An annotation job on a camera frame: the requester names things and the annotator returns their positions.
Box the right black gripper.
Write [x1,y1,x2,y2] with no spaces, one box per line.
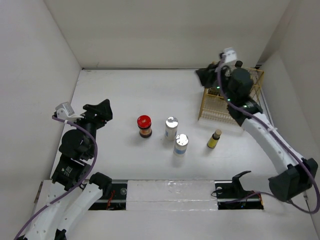
[194,61,235,103]

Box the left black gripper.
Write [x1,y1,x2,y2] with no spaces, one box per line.
[70,98,113,157]

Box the red lid sauce jar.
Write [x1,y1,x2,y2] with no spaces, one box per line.
[137,115,152,138]

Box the silver lid shaker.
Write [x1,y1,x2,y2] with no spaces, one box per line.
[165,116,179,141]
[173,133,189,157]

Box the small yellow label bottle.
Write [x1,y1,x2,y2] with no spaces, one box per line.
[207,129,222,149]

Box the silver lid shaker front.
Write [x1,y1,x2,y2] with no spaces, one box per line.
[173,133,189,157]

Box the glass cruet gold spout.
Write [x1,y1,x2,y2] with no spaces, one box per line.
[207,87,220,96]

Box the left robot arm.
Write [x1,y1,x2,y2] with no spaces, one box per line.
[15,99,113,240]

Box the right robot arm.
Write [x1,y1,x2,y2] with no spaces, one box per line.
[195,61,318,202]

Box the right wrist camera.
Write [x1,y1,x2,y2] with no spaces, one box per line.
[220,47,238,64]

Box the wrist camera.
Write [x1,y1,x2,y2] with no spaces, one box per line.
[53,102,84,123]
[220,47,238,64]

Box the gold wire basket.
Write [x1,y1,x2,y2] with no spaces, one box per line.
[198,65,264,126]

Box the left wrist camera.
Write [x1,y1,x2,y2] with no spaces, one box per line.
[53,102,84,123]

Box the black mounting rail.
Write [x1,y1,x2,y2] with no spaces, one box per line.
[90,181,264,211]

